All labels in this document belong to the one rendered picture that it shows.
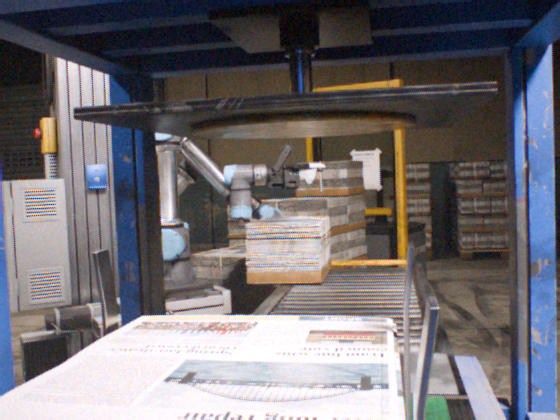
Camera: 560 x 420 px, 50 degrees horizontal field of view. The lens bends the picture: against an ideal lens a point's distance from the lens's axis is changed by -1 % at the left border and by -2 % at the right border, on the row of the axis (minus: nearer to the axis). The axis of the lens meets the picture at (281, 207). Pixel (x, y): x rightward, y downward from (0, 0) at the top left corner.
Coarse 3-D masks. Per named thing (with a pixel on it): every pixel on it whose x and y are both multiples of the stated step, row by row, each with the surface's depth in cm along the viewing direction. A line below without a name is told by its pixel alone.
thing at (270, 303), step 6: (276, 288) 224; (282, 288) 223; (288, 288) 223; (276, 294) 213; (282, 294) 212; (270, 300) 203; (276, 300) 202; (264, 306) 194; (270, 306) 193; (258, 312) 185; (264, 312) 185
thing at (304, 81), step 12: (288, 36) 101; (300, 36) 100; (312, 36) 101; (288, 48) 102; (300, 48) 101; (312, 48) 102; (300, 60) 102; (300, 72) 102; (300, 84) 102; (312, 84) 103
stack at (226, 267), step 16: (336, 240) 377; (192, 256) 311; (208, 256) 305; (224, 256) 302; (240, 256) 297; (336, 256) 376; (208, 272) 307; (224, 272) 302; (240, 272) 297; (240, 288) 297; (256, 288) 296; (240, 304) 298; (256, 304) 295
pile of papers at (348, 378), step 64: (192, 320) 66; (256, 320) 65; (320, 320) 64; (384, 320) 64; (64, 384) 46; (128, 384) 46; (192, 384) 45; (256, 384) 45; (320, 384) 45; (384, 384) 44
